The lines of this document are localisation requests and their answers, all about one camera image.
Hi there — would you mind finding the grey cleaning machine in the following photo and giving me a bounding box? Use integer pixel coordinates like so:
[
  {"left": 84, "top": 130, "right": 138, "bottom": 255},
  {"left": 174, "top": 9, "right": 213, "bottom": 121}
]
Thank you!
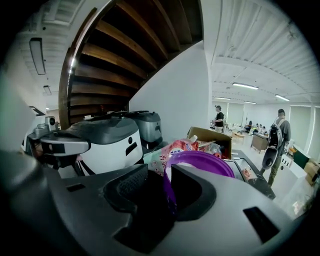
[{"left": 124, "top": 111, "right": 163, "bottom": 151}]

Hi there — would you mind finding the wooden staircase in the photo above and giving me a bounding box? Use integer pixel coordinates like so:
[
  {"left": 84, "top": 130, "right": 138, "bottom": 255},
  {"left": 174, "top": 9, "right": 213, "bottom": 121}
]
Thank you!
[{"left": 58, "top": 0, "right": 204, "bottom": 131}]

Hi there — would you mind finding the black oval hanging device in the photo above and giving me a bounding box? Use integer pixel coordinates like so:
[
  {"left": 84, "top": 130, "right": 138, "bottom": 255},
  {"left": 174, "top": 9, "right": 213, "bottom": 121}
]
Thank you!
[{"left": 261, "top": 147, "right": 278, "bottom": 171}]

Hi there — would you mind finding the white cabinet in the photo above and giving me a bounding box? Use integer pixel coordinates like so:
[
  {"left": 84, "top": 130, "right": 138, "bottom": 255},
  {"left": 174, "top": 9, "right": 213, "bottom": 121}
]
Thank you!
[{"left": 272, "top": 153, "right": 309, "bottom": 201}]

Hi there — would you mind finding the brown wooden desk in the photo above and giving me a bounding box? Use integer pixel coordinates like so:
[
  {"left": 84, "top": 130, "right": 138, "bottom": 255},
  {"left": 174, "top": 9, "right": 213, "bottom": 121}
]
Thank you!
[{"left": 250, "top": 131, "right": 270, "bottom": 154}]

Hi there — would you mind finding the purple detergent tub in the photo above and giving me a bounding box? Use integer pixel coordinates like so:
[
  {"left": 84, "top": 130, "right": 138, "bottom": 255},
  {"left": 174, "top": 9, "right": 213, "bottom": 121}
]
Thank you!
[{"left": 163, "top": 150, "right": 236, "bottom": 216}]

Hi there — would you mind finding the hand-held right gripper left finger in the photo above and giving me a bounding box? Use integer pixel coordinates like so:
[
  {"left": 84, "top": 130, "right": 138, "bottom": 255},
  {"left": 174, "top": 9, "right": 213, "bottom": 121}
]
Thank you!
[{"left": 0, "top": 149, "right": 176, "bottom": 256}]

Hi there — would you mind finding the closed cardboard box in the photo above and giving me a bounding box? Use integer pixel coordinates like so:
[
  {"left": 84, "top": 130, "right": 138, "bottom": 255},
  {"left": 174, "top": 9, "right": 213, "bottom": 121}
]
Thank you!
[{"left": 303, "top": 161, "right": 320, "bottom": 186}]

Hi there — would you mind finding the pink white detergent pouch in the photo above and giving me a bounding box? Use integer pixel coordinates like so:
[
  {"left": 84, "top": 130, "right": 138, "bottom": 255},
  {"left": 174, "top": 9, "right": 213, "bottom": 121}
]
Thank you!
[{"left": 147, "top": 134, "right": 200, "bottom": 176}]

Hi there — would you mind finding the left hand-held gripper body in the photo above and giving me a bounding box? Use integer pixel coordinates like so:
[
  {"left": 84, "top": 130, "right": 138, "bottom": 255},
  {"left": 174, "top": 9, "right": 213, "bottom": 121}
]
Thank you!
[{"left": 0, "top": 94, "right": 61, "bottom": 156}]

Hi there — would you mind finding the small pink object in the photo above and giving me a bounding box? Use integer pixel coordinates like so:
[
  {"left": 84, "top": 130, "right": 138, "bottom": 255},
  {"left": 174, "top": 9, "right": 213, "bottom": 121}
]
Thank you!
[{"left": 241, "top": 167, "right": 258, "bottom": 180}]

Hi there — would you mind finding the large open cardboard box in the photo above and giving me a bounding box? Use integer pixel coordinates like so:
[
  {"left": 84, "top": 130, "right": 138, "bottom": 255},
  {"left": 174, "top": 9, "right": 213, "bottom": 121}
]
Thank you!
[{"left": 187, "top": 126, "right": 233, "bottom": 160}]

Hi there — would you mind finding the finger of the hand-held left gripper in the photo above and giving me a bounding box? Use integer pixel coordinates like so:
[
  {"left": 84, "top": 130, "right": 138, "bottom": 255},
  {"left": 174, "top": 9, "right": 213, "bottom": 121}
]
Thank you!
[{"left": 39, "top": 135, "right": 91, "bottom": 157}]

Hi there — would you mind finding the white black cleaning machine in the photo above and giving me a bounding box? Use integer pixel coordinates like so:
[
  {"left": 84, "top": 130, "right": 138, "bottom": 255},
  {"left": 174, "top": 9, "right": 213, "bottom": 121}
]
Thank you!
[{"left": 57, "top": 116, "right": 145, "bottom": 176}]

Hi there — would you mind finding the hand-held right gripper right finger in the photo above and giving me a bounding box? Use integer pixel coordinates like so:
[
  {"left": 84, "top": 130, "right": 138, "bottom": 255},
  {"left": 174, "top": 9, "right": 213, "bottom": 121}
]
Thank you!
[{"left": 159, "top": 163, "right": 296, "bottom": 256}]

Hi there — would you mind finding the round wooden table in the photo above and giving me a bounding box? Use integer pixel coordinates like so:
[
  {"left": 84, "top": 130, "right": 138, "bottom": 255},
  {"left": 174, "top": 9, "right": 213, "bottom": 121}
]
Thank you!
[{"left": 232, "top": 131, "right": 247, "bottom": 144}]

